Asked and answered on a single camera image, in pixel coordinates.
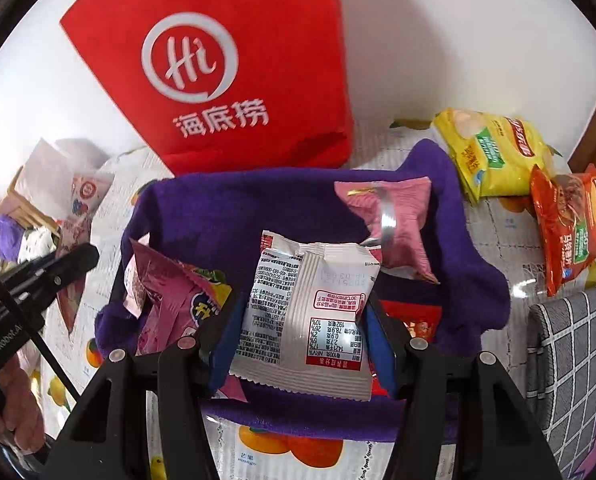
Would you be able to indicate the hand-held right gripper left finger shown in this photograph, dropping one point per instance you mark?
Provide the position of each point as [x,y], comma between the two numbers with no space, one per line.
[223,355]

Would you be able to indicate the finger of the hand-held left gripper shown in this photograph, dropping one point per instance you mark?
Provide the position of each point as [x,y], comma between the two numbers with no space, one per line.
[53,270]

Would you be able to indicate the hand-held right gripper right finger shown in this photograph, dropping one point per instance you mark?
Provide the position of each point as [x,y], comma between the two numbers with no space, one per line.
[382,350]

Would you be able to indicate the red snack packet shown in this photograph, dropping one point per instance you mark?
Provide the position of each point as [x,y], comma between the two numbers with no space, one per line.
[412,320]

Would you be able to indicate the white red-label snack packet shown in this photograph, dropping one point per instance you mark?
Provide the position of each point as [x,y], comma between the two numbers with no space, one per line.
[298,320]

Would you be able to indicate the pink purple-print snack packet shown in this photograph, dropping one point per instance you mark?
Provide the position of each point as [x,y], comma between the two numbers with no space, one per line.
[163,290]

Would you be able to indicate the pink silver-seam snack packet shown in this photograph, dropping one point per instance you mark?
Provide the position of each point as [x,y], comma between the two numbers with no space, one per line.
[407,220]

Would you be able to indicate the purple towel basket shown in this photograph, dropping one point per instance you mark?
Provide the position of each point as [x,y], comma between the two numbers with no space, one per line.
[278,205]

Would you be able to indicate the person's left hand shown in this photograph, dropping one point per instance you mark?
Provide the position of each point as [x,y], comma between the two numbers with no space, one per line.
[23,410]

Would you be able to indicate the white black-spotted cloth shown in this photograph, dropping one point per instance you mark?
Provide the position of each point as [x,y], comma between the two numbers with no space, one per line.
[38,245]

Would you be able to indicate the purple fuzzy cloth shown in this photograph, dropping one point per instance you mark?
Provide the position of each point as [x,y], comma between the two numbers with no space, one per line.
[5,237]

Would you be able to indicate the wooden chair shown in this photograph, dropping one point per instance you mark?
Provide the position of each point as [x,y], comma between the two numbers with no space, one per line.
[18,205]

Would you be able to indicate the white plastic bag red label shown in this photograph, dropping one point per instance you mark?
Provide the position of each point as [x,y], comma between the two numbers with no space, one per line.
[53,175]

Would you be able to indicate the fruit-print tablecloth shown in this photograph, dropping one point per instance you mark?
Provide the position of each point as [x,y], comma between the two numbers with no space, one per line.
[507,230]

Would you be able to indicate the grey checked cloth pink star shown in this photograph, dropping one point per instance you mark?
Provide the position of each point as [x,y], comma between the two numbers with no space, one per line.
[577,360]

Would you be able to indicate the yellow chip bag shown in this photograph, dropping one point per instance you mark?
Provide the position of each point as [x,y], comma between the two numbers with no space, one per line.
[497,160]

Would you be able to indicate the orange chip bag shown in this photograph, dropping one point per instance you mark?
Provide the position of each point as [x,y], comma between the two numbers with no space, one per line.
[572,230]

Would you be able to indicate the red paper bag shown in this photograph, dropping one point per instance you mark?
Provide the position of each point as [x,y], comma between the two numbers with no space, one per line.
[258,35]

